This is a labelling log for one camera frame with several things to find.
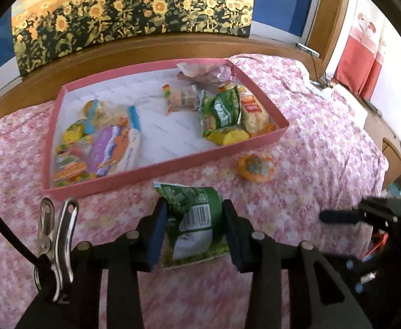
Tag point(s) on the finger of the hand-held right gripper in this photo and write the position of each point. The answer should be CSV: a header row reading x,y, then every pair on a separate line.
x,y
337,216

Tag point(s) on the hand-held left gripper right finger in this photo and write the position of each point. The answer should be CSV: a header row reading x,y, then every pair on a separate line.
x,y
233,236

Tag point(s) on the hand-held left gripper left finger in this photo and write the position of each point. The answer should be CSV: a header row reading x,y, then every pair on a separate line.
x,y
157,236

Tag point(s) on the large green snack bag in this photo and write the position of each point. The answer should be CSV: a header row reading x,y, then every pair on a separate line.
x,y
193,219

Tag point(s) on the yellow jelly cup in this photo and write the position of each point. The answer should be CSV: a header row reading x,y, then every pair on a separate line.
x,y
255,167

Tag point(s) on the purple snack packet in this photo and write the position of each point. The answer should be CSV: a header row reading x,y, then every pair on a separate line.
x,y
113,149

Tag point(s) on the yellow candy packet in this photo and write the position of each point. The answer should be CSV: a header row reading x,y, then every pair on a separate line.
x,y
227,136

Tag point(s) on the pink cardboard box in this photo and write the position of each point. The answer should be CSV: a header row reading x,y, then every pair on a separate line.
x,y
159,126

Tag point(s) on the large orange rice cracker bag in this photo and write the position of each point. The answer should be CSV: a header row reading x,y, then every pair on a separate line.
x,y
253,114

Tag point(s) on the small green snack bag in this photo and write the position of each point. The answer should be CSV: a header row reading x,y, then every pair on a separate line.
x,y
221,111

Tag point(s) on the small yellow green packet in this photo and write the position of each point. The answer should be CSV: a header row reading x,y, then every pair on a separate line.
x,y
75,133

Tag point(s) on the blue edged clear packet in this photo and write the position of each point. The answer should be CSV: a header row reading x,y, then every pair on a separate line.
x,y
107,113

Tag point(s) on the rainbow striped clear packet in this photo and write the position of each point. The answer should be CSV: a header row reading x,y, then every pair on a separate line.
x,y
185,98

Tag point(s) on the pink snack packet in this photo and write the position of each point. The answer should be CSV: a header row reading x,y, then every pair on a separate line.
x,y
203,73

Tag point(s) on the pink floral blanket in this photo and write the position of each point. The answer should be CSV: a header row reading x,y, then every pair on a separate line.
x,y
306,126

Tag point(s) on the metal spring clip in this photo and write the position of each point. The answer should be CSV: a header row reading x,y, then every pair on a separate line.
x,y
61,240

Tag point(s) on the red white floral curtain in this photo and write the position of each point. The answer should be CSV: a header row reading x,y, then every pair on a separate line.
x,y
354,65

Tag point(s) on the metal window latch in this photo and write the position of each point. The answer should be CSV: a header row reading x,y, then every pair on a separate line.
x,y
307,49

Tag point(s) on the sunflower field painting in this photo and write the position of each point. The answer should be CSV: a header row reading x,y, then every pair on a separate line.
x,y
118,17

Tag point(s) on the wooden bed frame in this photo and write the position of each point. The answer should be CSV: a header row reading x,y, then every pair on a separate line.
x,y
152,49

